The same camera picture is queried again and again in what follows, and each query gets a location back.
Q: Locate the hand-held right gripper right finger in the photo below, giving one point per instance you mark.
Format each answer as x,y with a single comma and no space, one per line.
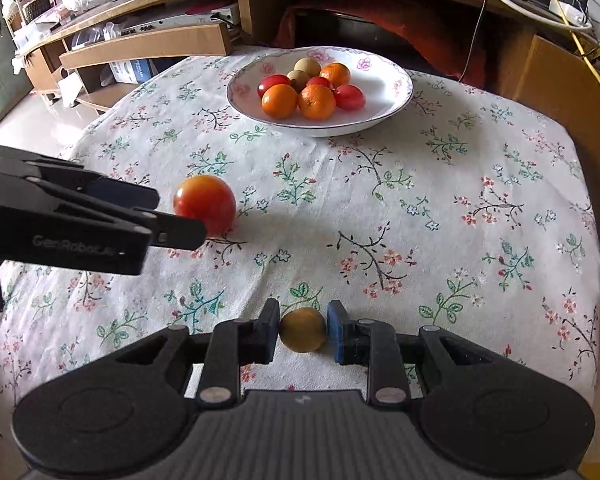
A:
335,330

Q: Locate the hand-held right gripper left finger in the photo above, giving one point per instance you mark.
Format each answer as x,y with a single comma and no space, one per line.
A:
267,332

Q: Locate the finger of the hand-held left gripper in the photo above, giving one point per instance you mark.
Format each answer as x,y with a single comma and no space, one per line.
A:
125,194
180,232

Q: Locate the brown longan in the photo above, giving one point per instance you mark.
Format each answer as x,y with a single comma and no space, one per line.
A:
295,79
302,330
307,65

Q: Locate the red yellow apple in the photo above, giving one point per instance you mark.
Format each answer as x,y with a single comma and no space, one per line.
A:
205,200

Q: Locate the orange mandarin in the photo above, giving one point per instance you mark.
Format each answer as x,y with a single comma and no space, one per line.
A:
317,102
336,73
280,102

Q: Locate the red cherry tomato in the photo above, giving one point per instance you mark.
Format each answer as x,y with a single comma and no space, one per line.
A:
320,81
272,83
351,97

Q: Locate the white floral plate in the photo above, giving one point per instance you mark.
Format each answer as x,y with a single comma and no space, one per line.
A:
380,105

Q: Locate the blue white box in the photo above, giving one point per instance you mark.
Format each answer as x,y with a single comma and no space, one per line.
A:
130,71

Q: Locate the white floral tablecloth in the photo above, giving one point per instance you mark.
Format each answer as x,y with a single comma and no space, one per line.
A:
380,210

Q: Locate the silver electronic device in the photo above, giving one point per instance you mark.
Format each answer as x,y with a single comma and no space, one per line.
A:
180,22

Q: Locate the brown cardboard box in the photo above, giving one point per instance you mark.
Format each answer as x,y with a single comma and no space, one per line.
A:
565,95

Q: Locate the white power strip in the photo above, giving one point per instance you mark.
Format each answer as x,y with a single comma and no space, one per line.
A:
570,21

